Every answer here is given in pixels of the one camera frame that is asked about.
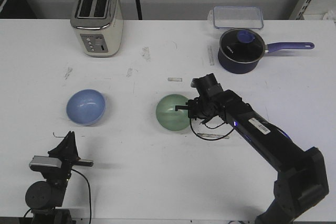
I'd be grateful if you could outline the cream and chrome toaster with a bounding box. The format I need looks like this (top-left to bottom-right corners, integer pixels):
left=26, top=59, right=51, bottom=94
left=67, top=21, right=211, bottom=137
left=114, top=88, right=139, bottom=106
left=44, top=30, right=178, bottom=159
left=70, top=0, right=124, bottom=58

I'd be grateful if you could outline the green bowl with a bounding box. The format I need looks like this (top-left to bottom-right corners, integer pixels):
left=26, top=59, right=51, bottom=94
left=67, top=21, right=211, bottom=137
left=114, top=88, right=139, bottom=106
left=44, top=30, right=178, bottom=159
left=155, top=94, right=190, bottom=131

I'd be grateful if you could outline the clear plastic food container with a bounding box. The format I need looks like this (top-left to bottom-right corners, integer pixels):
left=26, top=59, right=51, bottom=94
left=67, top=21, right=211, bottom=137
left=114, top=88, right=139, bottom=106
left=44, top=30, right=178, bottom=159
left=207, top=6, right=264, bottom=29

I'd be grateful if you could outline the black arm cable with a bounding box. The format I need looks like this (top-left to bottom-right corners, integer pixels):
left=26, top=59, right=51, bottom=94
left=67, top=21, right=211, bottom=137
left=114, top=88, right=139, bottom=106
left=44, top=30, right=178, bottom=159
left=23, top=168, right=92, bottom=222
left=190, top=118, right=235, bottom=141

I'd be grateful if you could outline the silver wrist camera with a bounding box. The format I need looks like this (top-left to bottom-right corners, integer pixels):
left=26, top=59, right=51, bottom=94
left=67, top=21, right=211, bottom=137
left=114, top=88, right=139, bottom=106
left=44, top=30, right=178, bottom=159
left=29, top=155, right=62, bottom=171

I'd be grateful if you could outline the dark blue saucepan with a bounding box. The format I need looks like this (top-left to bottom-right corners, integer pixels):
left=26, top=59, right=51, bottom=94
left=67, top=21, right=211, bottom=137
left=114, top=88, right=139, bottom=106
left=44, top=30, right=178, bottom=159
left=217, top=28, right=315, bottom=74

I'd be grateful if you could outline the glass lid with blue knob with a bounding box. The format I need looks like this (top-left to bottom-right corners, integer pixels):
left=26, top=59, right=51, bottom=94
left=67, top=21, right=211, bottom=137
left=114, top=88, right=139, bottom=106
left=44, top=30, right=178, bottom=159
left=220, top=28, right=265, bottom=63

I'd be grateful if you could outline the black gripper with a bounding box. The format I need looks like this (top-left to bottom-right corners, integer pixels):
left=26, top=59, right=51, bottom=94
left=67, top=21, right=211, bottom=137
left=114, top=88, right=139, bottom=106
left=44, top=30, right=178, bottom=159
left=47, top=131, right=94, bottom=183
left=175, top=97, right=218, bottom=120

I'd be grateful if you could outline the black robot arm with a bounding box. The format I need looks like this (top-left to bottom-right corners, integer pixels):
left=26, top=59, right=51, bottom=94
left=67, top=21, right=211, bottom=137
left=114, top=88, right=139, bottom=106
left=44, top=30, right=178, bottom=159
left=175, top=73, right=329, bottom=223
left=25, top=131, right=93, bottom=223

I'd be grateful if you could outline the blue bowl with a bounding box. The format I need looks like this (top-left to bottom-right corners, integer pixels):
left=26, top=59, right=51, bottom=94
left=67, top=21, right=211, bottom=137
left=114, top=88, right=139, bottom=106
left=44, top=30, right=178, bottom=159
left=66, top=89, right=106, bottom=126

